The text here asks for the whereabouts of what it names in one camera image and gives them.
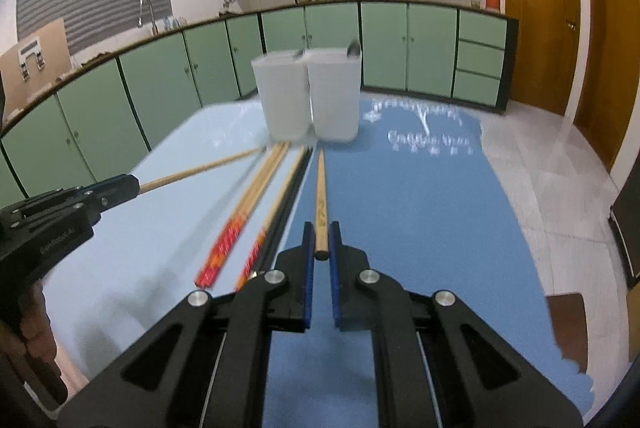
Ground wooden door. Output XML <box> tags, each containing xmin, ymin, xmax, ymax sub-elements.
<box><xmin>572</xmin><ymin>0</ymin><xmax>640</xmax><ymax>174</ymax></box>
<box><xmin>495</xmin><ymin>0</ymin><xmax>581</xmax><ymax>116</ymax></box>

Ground plain wooden chopstick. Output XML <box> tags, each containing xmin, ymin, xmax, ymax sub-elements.
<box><xmin>314</xmin><ymin>149</ymin><xmax>331</xmax><ymax>261</ymax></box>
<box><xmin>137</xmin><ymin>147</ymin><xmax>268</xmax><ymax>196</ymax></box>

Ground cardboard box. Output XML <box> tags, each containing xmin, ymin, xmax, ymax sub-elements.
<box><xmin>0</xmin><ymin>18</ymin><xmax>71</xmax><ymax>109</ymax></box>

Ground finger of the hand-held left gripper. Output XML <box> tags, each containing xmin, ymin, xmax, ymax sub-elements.
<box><xmin>0</xmin><ymin>175</ymin><xmax>141</xmax><ymax>234</ymax></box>

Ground blue printed table mat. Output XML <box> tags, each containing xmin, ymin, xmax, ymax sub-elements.
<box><xmin>40</xmin><ymin>92</ymin><xmax>596</xmax><ymax>428</ymax></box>

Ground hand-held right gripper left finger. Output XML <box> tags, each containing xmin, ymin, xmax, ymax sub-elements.
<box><xmin>59</xmin><ymin>221</ymin><xmax>316</xmax><ymax>428</ymax></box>

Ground green base cabinets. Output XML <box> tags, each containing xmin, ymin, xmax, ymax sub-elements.
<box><xmin>0</xmin><ymin>1</ymin><xmax>518</xmax><ymax>209</ymax></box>

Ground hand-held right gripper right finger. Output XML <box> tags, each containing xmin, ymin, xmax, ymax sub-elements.
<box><xmin>327</xmin><ymin>221</ymin><xmax>585</xmax><ymax>428</ymax></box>

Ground person's left hand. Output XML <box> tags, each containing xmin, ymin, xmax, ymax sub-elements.
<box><xmin>14</xmin><ymin>283</ymin><xmax>68</xmax><ymax>406</ymax></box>

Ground metal faucet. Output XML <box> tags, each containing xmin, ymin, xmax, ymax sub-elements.
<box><xmin>138</xmin><ymin>0</ymin><xmax>158</xmax><ymax>34</ymax></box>

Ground brown square coaster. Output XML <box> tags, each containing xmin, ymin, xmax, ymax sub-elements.
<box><xmin>545</xmin><ymin>292</ymin><xmax>591</xmax><ymax>371</ymax></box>

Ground white translucent cup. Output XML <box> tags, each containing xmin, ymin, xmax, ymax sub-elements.
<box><xmin>251</xmin><ymin>51</ymin><xmax>311</xmax><ymax>141</ymax></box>
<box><xmin>305</xmin><ymin>47</ymin><xmax>362</xmax><ymax>142</ymax></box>

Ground black appliance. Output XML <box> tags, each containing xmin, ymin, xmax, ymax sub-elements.
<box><xmin>609</xmin><ymin>168</ymin><xmax>640</xmax><ymax>289</ymax></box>

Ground red-patterned wooden chopstick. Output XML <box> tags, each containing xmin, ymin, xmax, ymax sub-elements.
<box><xmin>194</xmin><ymin>142</ymin><xmax>283</xmax><ymax>285</ymax></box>
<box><xmin>235</xmin><ymin>147</ymin><xmax>307</xmax><ymax>291</ymax></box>
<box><xmin>205</xmin><ymin>142</ymin><xmax>292</xmax><ymax>287</ymax></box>

